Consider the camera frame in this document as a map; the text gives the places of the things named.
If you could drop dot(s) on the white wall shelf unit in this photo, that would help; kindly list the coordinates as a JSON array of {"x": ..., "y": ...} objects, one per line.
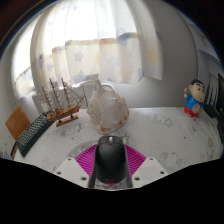
[{"x": 210, "y": 56}]

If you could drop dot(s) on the white cartoon-print tablecloth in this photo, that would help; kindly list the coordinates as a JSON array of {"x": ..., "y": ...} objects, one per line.
[{"x": 160, "y": 133}]

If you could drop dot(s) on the wooden sailing ship model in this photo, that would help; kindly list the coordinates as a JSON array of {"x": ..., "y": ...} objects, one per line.
[{"x": 63, "y": 113}]

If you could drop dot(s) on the black computer mouse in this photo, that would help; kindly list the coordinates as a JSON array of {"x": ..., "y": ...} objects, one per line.
[{"x": 110, "y": 160}]

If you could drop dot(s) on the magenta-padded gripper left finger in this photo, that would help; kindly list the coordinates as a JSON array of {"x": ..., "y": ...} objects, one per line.
[{"x": 71, "y": 168}]

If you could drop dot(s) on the white radiator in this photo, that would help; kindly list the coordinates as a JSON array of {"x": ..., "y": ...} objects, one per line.
[{"x": 83, "y": 91}]

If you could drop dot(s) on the black keyboard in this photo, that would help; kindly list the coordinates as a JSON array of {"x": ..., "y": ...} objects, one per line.
[{"x": 33, "y": 133}]

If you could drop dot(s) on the cartoon boy figurine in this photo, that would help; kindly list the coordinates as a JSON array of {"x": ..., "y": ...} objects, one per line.
[{"x": 194, "y": 100}]

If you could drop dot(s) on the white star-print curtain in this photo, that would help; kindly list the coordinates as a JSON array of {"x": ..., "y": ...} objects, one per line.
[{"x": 100, "y": 56}]

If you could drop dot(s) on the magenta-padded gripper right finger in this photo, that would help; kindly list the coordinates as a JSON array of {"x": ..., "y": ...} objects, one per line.
[{"x": 148, "y": 168}]

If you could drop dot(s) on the orange wooden chair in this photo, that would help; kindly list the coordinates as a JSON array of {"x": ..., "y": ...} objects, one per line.
[{"x": 17, "y": 123}]

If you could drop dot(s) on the black router with antennas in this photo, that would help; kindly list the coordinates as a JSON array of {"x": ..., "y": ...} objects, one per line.
[{"x": 212, "y": 110}]

